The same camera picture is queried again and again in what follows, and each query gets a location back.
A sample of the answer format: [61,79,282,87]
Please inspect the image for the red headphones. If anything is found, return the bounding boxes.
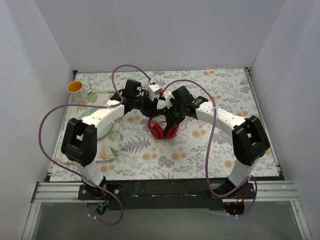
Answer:
[147,116,180,140]

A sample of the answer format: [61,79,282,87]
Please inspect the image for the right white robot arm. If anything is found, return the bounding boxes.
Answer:
[161,86,271,199]

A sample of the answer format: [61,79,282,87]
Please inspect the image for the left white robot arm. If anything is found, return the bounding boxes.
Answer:
[61,79,162,200]

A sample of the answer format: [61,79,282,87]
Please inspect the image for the floral tablecloth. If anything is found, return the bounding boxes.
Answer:
[49,67,281,180]

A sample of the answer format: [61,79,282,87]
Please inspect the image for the green ceramic plate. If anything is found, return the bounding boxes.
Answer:
[79,108,113,139]

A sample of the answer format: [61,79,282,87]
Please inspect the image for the floral mug yellow inside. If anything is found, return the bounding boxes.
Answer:
[67,80,92,105]

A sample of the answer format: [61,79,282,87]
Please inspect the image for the floral rectangular tray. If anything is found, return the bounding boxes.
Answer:
[56,90,121,164]

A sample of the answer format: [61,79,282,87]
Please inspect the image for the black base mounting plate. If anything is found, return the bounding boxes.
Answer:
[77,178,254,211]

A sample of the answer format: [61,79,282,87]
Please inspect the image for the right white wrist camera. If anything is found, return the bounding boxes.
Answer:
[159,90,175,109]

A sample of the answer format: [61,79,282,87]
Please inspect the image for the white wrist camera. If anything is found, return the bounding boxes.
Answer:
[159,90,175,109]
[146,79,163,102]

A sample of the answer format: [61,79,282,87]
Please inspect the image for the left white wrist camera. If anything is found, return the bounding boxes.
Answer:
[146,79,163,102]

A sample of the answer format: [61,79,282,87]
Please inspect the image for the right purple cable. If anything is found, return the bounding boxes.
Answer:
[159,79,258,218]

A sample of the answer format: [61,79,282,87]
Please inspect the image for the purple cable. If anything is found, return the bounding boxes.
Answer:
[159,79,258,218]
[38,64,156,226]

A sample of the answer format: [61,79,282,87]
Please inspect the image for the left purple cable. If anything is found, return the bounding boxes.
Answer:
[38,64,156,226]

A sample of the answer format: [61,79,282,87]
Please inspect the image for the aluminium frame rail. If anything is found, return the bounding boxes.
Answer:
[22,178,312,240]

